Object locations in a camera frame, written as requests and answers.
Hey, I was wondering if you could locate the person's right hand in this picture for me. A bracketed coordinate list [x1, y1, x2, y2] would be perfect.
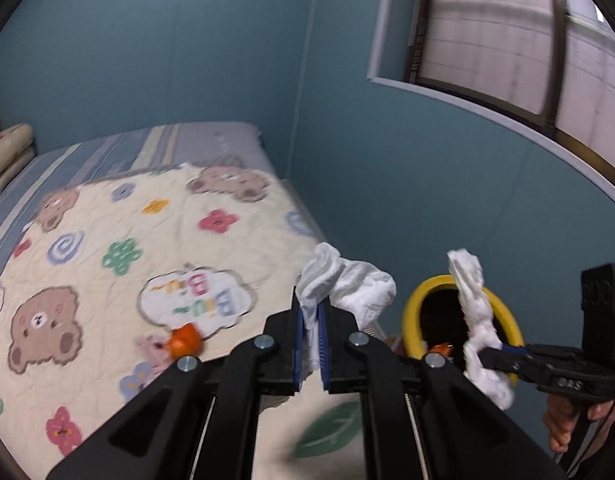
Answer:
[542, 394, 615, 455]

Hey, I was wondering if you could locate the pink cloth piece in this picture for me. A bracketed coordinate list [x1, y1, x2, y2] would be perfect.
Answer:
[136, 335, 174, 375]

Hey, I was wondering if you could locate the small orange object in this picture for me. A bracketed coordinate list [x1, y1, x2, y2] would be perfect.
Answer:
[167, 324, 204, 361]

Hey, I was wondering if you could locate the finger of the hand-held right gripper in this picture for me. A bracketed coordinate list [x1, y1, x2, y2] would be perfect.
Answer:
[502, 342, 583, 362]
[480, 347, 543, 386]

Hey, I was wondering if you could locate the printed bear blanket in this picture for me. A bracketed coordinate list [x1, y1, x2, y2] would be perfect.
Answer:
[0, 162, 368, 480]

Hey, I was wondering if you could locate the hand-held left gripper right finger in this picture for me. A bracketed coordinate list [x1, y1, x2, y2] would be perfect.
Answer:
[317, 297, 568, 480]

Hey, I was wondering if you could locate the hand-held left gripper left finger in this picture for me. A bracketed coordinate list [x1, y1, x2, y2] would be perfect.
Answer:
[44, 287, 305, 480]

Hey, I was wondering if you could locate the yellow rimmed bin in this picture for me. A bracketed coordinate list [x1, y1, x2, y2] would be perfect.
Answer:
[401, 275, 525, 390]

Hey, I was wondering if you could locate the window with white frame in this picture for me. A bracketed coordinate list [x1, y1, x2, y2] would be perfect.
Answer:
[366, 0, 615, 188]

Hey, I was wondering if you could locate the white paper towel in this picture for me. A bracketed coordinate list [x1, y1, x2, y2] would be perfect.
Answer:
[296, 242, 397, 371]
[447, 249, 515, 411]

